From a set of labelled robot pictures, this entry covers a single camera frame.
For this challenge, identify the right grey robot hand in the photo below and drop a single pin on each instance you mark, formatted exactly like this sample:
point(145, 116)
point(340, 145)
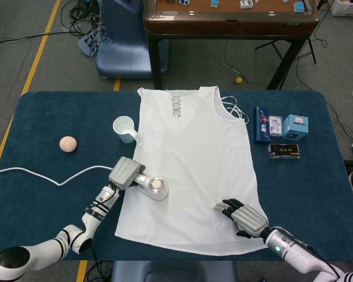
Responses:
point(250, 218)

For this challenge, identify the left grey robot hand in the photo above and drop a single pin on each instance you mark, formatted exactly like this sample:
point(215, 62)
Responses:
point(123, 173)

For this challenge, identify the white handheld garment steamer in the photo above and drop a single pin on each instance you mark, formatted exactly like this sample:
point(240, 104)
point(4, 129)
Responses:
point(156, 191)

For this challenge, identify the white sleeveless shirt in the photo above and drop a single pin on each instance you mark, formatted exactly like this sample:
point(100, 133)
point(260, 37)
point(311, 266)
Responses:
point(188, 147)

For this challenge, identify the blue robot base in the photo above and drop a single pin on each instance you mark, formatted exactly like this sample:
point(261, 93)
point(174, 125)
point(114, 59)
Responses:
point(120, 53)

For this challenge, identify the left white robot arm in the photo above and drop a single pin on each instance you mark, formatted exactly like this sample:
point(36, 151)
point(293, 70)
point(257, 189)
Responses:
point(91, 217)

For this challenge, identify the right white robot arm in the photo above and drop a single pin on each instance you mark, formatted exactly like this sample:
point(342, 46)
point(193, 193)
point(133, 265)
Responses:
point(294, 252)

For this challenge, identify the white plastic cup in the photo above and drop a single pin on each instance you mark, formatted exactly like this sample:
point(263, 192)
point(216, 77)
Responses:
point(126, 136)

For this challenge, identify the beige wooden ball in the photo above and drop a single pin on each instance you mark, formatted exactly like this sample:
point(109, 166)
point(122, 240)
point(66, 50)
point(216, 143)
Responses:
point(68, 144)

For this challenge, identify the black box gold print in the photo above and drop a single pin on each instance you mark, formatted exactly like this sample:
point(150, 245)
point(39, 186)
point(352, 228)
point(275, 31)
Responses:
point(283, 151)

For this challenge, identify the dark blue table cloth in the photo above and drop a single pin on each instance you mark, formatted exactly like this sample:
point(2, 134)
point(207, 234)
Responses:
point(61, 117)

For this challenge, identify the dark blue long box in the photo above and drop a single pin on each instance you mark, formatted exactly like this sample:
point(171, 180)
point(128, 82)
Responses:
point(261, 126)

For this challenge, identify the small clear purple package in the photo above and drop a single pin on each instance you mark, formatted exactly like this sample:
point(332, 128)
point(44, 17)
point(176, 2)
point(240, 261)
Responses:
point(276, 126)

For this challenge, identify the light blue cube box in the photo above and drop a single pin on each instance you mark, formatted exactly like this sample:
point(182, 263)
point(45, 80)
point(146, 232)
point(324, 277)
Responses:
point(295, 127)

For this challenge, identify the blue power strip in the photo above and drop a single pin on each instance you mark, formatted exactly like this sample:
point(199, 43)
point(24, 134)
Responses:
point(86, 44)

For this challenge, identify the small yellow ball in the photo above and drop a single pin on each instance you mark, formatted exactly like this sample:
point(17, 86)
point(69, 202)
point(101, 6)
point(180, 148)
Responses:
point(238, 80)

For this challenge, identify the brown mahjong table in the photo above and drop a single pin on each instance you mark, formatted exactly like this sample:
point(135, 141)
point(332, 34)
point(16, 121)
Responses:
point(223, 28)

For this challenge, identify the blue white snake cube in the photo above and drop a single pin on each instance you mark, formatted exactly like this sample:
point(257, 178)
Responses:
point(179, 2)

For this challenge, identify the blue mahjong tile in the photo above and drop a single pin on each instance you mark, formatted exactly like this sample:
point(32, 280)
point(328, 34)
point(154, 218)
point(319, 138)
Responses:
point(214, 3)
point(298, 6)

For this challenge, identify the white faced mahjong tile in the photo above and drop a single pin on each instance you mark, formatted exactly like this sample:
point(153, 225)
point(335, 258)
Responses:
point(244, 3)

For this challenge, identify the white plastic crate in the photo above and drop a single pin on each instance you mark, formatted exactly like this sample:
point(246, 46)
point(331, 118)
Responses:
point(347, 6)

